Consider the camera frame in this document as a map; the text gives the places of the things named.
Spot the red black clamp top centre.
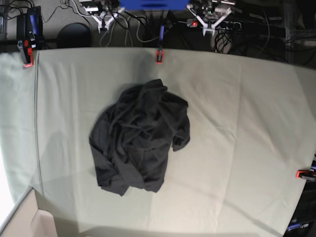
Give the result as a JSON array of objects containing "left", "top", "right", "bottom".
[{"left": 156, "top": 50, "right": 163, "bottom": 64}]

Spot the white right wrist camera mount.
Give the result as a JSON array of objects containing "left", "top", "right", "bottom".
[{"left": 83, "top": 6, "right": 125, "bottom": 33}]

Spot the red black clamp left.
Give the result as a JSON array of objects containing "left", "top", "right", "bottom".
[{"left": 17, "top": 40, "right": 33, "bottom": 68}]

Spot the blue box top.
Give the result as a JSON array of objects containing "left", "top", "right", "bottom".
[{"left": 119, "top": 0, "right": 189, "bottom": 10}]

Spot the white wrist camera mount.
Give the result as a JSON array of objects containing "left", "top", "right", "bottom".
[
  {"left": 186, "top": 0, "right": 236, "bottom": 36},
  {"left": 83, "top": 6, "right": 125, "bottom": 33}
]

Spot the round black base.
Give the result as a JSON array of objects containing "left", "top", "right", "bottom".
[{"left": 56, "top": 23, "right": 92, "bottom": 48}]

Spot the red black clamp right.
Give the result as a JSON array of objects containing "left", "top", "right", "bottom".
[{"left": 296, "top": 170, "right": 316, "bottom": 182}]

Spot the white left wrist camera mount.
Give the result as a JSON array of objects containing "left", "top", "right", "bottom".
[{"left": 186, "top": 0, "right": 236, "bottom": 36}]

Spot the red black clamp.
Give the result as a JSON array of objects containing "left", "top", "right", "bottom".
[
  {"left": 156, "top": 50, "right": 163, "bottom": 64},
  {"left": 17, "top": 40, "right": 33, "bottom": 68},
  {"left": 296, "top": 170, "right": 316, "bottom": 182}
]

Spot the white cable loop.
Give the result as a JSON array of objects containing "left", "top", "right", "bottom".
[{"left": 99, "top": 14, "right": 134, "bottom": 47}]

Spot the dark grey t-shirt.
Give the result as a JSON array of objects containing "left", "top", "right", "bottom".
[{"left": 89, "top": 79, "right": 190, "bottom": 196}]

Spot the light green table cloth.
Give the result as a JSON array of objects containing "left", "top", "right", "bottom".
[{"left": 0, "top": 48, "right": 316, "bottom": 237}]

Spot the black power strip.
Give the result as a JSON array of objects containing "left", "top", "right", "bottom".
[{"left": 185, "top": 19, "right": 242, "bottom": 31}]

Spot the beige box corner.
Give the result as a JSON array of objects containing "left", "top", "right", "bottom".
[{"left": 0, "top": 188, "right": 57, "bottom": 237}]

